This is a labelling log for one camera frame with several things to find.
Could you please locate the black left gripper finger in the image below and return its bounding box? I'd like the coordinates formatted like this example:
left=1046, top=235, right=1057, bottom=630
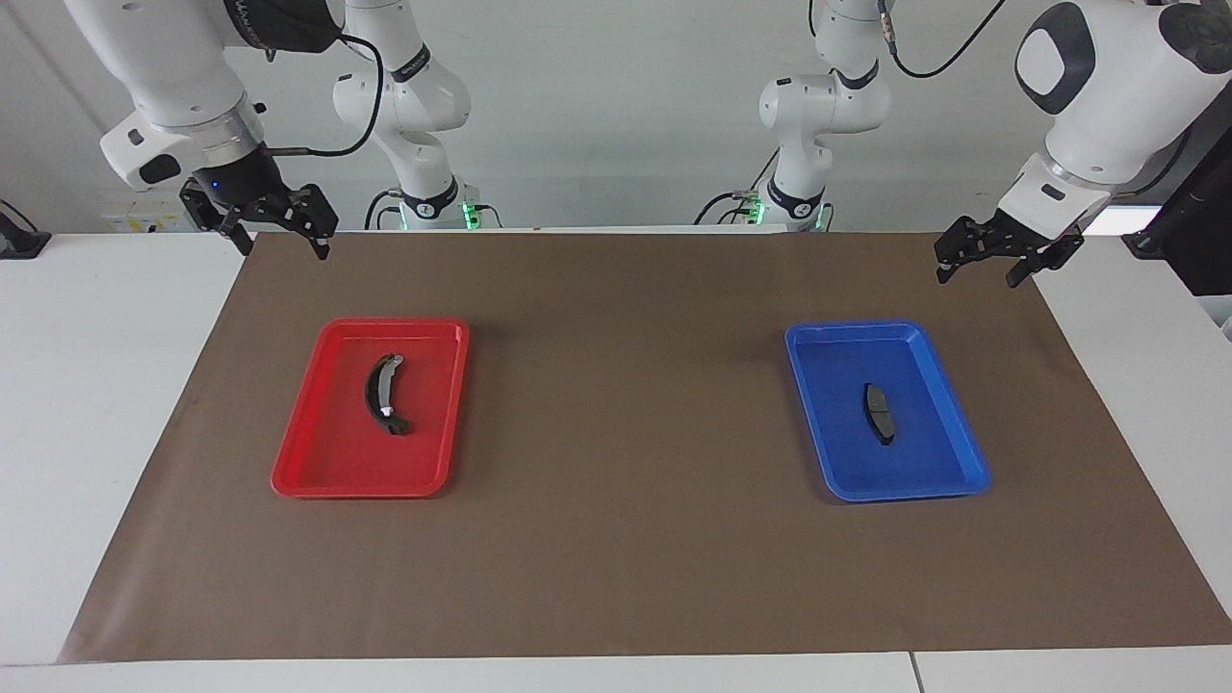
left=1006, top=236, right=1085, bottom=288
left=936, top=217, right=983, bottom=285

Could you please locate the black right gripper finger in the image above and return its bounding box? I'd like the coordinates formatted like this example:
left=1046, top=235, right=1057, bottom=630
left=181, top=185, right=253, bottom=256
left=289, top=185, right=339, bottom=261

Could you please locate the curved dark brake shoe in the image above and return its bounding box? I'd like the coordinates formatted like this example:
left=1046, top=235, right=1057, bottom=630
left=363, top=353, right=413, bottom=436

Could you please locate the small dark brake pad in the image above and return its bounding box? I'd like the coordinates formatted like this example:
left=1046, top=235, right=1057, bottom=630
left=862, top=383, right=897, bottom=447

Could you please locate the black table clamp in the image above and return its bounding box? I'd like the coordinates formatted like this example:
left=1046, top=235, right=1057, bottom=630
left=0, top=199, right=51, bottom=261

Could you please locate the blue plastic tray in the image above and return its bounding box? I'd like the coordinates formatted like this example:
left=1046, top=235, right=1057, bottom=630
left=784, top=321, right=992, bottom=503

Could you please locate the red plastic tray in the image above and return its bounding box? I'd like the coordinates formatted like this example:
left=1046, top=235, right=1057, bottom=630
left=270, top=318, right=471, bottom=500

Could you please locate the brown paper mat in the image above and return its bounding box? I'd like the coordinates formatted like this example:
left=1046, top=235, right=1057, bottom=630
left=58, top=231, right=1232, bottom=665

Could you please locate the black base cable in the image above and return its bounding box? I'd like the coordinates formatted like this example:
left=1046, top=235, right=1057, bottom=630
left=695, top=154, right=781, bottom=227
left=364, top=188, right=405, bottom=230

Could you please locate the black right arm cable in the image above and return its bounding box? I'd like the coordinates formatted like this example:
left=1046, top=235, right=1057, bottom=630
left=260, top=34, right=386, bottom=157

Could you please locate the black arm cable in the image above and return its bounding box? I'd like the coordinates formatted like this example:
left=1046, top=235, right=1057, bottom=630
left=876, top=0, right=1007, bottom=78
left=260, top=34, right=386, bottom=157

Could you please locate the white wall socket box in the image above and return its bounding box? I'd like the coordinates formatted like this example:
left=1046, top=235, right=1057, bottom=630
left=101, top=188, right=193, bottom=234

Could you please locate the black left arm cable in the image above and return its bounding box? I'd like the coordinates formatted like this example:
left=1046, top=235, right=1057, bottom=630
left=876, top=0, right=1007, bottom=78

